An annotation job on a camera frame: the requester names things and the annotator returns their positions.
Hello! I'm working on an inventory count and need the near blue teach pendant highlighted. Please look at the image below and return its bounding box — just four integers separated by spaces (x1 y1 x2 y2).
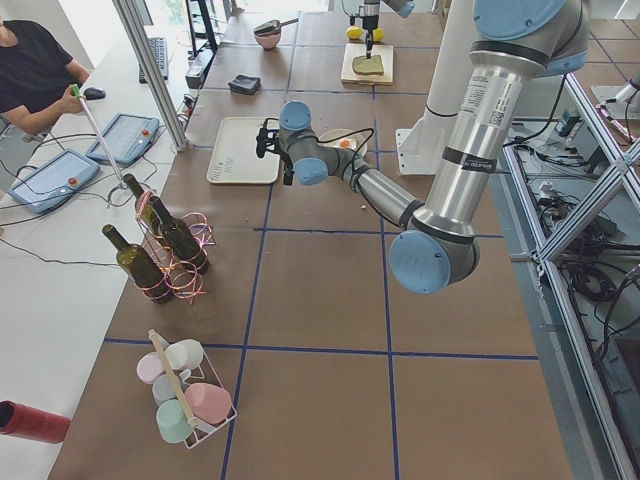
8 149 100 214

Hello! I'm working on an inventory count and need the copper wire bottle rack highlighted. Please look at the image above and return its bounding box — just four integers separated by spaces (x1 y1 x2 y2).
135 191 215 303

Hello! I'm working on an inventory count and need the dark wine bottle near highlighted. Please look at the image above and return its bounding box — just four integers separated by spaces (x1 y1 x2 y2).
149 195 210 273

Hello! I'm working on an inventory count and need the pink cup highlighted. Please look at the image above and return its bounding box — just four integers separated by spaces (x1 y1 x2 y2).
185 382 232 424

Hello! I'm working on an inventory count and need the person in black shirt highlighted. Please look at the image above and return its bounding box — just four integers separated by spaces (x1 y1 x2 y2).
1 20 89 135

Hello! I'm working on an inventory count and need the black computer mouse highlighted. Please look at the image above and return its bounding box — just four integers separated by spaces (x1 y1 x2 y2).
83 87 106 100

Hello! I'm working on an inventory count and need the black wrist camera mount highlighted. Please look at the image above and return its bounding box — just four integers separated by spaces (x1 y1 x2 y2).
255 125 280 158

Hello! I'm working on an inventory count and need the white round plate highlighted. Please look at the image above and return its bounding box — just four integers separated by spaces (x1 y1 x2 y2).
319 129 367 156

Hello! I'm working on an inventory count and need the bread slice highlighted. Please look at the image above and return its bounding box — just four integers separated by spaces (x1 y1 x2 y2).
351 55 385 76

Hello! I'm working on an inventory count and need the white wire cup rack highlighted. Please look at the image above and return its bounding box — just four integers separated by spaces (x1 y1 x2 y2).
136 335 237 448

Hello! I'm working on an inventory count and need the whole yellow lemon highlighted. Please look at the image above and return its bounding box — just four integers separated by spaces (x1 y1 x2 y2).
346 25 363 40

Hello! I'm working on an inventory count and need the pink bowl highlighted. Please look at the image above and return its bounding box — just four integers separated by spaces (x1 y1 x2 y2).
254 26 281 50

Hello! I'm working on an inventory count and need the fried egg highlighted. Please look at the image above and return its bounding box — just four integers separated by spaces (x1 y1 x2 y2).
332 137 358 150

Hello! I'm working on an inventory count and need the red cylinder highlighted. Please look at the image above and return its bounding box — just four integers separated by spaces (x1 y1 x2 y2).
1 400 71 444

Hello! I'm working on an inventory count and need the wooden cutting board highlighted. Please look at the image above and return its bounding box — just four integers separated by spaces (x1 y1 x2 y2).
340 43 394 85

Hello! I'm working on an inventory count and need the mint green cup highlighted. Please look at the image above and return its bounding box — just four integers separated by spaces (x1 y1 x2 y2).
156 399 193 444

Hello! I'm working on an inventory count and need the blue teach pendant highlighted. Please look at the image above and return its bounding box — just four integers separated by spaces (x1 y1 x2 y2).
102 113 160 167
8 149 100 214

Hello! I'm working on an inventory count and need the yellow lemon half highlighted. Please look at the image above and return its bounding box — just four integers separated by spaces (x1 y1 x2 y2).
372 28 385 43

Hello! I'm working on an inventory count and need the far blue teach pendant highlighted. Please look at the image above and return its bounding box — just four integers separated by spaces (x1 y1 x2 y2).
102 113 160 167

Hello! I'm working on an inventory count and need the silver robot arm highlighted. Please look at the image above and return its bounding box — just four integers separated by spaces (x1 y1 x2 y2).
341 0 415 58
272 1 591 294

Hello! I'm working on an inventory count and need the grey folded cloth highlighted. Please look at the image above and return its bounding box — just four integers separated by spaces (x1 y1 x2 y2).
228 74 261 95

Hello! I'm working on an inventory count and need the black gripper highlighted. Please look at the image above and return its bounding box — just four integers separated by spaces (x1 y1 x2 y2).
277 147 294 186
348 14 378 56

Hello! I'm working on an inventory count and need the aluminium frame post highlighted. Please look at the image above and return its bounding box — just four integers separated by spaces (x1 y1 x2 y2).
112 0 188 152

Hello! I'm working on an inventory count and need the wooden rack handle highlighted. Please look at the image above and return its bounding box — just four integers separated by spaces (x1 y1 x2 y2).
148 329 197 428

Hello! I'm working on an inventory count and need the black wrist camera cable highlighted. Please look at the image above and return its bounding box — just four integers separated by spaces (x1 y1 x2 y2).
263 116 376 191

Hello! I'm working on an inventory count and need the light blue cup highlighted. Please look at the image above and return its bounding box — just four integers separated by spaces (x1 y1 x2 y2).
152 374 176 406

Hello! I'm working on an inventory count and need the pink stick green tip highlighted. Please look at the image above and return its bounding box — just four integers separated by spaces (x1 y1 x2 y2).
71 84 128 206

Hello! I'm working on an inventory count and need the dark wine bottle far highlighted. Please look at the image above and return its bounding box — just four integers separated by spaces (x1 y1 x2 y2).
102 224 173 304

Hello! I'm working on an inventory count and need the cream bear tray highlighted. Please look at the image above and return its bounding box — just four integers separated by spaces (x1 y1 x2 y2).
206 117 279 185

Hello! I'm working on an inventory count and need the metal scoop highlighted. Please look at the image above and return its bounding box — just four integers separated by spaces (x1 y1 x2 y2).
253 19 298 37

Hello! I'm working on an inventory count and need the black keyboard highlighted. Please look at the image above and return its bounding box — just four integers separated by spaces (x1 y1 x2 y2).
148 37 169 80

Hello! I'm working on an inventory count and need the dark wine bottle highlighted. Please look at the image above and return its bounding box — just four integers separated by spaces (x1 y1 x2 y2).
123 174 160 236
149 195 210 273
102 224 173 304

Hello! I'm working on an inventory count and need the white cup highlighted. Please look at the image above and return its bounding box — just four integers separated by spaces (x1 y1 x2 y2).
165 339 204 370

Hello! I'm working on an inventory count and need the lilac cup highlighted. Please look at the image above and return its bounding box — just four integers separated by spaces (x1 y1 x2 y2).
136 352 165 385

